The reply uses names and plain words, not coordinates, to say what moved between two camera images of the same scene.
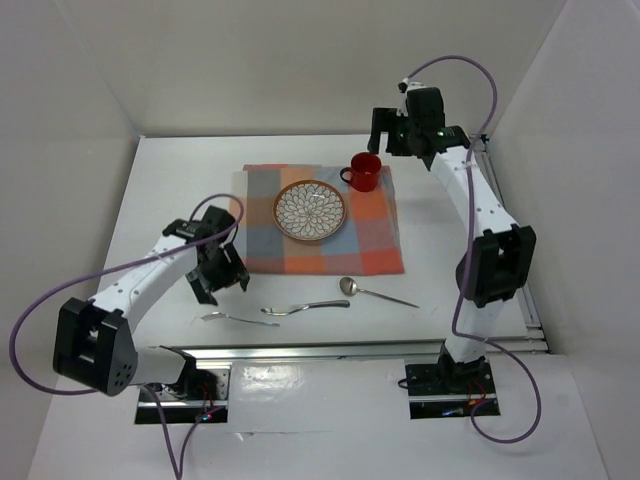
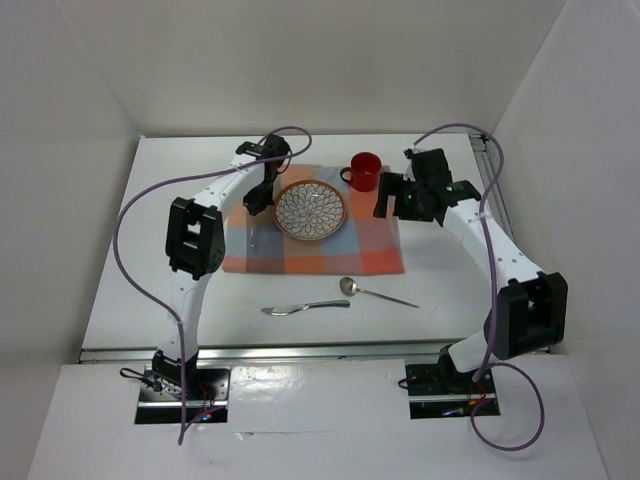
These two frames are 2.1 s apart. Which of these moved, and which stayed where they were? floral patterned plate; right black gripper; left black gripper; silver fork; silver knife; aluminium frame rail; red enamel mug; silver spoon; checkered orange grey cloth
Moved: left black gripper; right black gripper; silver fork
Stayed: silver knife; silver spoon; aluminium frame rail; red enamel mug; floral patterned plate; checkered orange grey cloth
